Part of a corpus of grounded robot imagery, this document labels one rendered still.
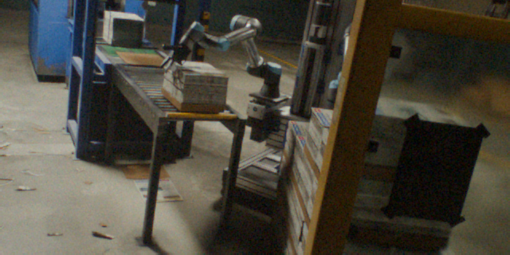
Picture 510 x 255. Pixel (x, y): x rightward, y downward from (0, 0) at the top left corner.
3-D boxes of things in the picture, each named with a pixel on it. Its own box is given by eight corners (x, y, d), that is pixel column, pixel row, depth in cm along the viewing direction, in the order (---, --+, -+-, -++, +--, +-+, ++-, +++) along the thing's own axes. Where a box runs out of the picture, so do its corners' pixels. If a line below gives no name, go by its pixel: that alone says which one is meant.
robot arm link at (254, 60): (264, 83, 381) (243, 25, 342) (248, 78, 389) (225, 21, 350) (272, 72, 387) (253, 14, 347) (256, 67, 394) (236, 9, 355)
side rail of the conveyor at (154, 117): (165, 136, 298) (167, 116, 295) (155, 136, 296) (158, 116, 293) (116, 78, 411) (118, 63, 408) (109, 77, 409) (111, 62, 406)
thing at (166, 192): (183, 201, 378) (184, 199, 377) (144, 203, 364) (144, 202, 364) (169, 179, 409) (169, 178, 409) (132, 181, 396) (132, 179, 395)
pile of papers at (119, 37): (142, 48, 488) (145, 20, 481) (109, 45, 474) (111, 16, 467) (133, 41, 520) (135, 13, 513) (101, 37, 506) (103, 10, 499)
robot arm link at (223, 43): (269, 36, 350) (221, 56, 315) (256, 33, 355) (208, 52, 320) (269, 19, 344) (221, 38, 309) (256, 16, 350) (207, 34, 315)
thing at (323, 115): (381, 119, 264) (382, 116, 264) (401, 137, 236) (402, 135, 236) (310, 109, 259) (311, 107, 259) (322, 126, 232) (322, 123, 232)
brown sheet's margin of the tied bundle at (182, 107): (224, 112, 320) (225, 106, 319) (180, 111, 306) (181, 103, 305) (214, 105, 334) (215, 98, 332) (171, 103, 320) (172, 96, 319)
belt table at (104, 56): (184, 80, 437) (185, 68, 434) (103, 75, 406) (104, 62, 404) (160, 60, 496) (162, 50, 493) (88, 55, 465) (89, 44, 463)
